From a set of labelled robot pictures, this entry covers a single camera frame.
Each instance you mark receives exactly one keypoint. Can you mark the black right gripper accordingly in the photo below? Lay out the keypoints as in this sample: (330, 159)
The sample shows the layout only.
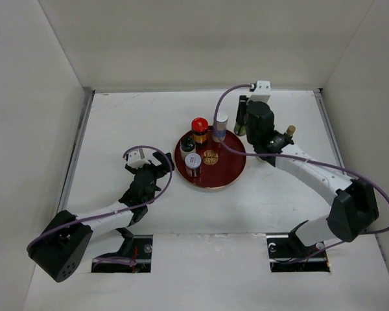
(247, 104)

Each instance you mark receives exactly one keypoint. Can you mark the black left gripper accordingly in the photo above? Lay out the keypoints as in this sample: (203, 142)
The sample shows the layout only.
(159, 170)

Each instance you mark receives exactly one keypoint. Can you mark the silver lid blue label jar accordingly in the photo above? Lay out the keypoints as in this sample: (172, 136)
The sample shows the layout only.
(219, 127)

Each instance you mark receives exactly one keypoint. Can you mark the red lid chili sauce jar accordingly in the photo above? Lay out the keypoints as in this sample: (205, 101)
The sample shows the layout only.
(199, 127)

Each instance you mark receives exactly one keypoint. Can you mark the black lid seasoning bottle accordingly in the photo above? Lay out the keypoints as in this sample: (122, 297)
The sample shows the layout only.
(187, 146)

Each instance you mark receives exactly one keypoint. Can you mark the grey lid spice jar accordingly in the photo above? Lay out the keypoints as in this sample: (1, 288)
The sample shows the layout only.
(193, 163)

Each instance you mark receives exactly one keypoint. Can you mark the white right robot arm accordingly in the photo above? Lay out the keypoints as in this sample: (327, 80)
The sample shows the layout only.
(352, 201)

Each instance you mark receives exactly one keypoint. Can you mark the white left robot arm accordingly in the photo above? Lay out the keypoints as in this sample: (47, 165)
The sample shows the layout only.
(60, 248)

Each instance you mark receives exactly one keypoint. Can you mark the yellow label small oil bottle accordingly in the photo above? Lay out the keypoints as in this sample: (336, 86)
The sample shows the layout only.
(290, 131)

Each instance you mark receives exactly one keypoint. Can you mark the red round tray gold rim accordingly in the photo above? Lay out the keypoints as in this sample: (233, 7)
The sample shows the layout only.
(219, 166)

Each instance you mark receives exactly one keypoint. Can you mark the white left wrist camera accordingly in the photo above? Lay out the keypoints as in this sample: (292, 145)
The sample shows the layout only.
(135, 158)

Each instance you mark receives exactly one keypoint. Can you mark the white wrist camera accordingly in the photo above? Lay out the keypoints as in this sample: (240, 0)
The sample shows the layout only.
(260, 91)
(135, 158)

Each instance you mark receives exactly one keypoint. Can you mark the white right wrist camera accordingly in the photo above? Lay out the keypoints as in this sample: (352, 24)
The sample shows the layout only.
(260, 91)

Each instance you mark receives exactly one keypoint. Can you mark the aluminium table edge rail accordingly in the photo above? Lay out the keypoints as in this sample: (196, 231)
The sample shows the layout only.
(61, 202)

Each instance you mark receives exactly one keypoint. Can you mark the left robot arm base mount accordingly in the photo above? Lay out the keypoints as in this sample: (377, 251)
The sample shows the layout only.
(133, 256)

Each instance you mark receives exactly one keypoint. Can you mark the right robot arm base mount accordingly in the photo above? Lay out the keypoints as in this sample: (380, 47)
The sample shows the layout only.
(285, 257)

